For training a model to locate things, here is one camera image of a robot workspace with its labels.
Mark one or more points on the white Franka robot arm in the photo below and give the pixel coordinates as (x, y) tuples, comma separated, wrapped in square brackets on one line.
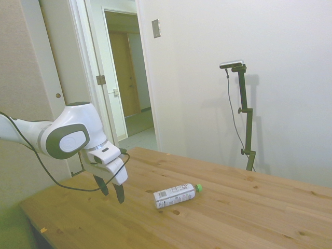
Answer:
[(77, 116)]

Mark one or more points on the round door knob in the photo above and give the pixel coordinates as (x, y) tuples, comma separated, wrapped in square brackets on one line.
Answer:
[(58, 95)]

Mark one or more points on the grey metal wall plate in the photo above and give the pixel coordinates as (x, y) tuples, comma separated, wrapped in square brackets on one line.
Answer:
[(156, 28)]

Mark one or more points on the brown wooden hallway door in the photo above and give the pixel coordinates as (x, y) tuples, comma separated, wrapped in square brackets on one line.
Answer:
[(120, 77)]

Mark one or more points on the metal door hinge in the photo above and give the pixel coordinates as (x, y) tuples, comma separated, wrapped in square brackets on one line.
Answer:
[(101, 80)]

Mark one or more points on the water bottle with green cap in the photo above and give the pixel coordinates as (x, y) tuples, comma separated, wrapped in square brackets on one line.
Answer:
[(173, 197)]

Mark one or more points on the silver exterior camera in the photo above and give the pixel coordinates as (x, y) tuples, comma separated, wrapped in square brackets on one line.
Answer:
[(232, 63)]

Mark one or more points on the dark articulated camera stand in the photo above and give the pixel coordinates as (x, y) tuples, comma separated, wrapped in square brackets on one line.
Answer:
[(246, 116)]

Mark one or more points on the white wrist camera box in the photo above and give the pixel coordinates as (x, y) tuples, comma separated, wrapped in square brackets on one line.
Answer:
[(103, 154)]

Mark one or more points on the white door frame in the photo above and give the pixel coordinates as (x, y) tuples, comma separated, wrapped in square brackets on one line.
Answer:
[(97, 39)]

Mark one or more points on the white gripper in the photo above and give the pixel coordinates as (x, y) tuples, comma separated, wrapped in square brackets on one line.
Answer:
[(109, 172)]

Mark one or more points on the white open door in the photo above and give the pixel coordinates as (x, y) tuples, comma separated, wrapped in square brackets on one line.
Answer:
[(59, 52)]

